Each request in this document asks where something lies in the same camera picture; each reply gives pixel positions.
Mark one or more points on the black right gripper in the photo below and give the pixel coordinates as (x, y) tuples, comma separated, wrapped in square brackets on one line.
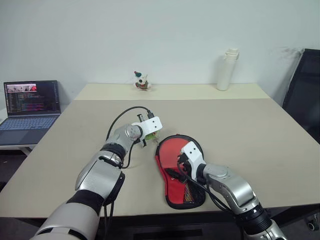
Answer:
[(183, 165)]

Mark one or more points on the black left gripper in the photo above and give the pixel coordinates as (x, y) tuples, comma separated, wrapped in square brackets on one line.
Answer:
[(143, 143)]

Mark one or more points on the red black oven mitt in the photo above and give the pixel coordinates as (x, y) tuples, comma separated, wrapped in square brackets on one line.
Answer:
[(186, 205)]

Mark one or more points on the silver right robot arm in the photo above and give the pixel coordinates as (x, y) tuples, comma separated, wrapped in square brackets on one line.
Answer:
[(232, 182)]

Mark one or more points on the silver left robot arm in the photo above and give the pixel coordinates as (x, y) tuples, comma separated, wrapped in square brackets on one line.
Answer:
[(100, 175)]

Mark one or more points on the small snowman figurine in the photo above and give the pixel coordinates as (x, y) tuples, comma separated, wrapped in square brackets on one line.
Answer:
[(142, 81)]

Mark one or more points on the white water bottle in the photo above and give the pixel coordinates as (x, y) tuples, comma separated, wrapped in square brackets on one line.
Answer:
[(225, 75)]

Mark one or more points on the grey open laptop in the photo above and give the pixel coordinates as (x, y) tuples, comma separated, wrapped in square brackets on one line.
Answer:
[(30, 125)]

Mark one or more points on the black caster wheel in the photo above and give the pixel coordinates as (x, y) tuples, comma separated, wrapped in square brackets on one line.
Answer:
[(312, 222)]

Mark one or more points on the black office chair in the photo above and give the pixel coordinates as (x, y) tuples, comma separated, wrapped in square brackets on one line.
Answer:
[(305, 95)]

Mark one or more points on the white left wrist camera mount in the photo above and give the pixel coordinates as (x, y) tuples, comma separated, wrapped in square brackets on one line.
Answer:
[(152, 123)]

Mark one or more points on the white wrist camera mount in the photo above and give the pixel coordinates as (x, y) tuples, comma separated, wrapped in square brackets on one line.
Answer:
[(152, 123), (192, 151)]

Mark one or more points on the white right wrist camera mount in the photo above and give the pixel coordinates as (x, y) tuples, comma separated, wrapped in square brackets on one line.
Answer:
[(192, 151)]

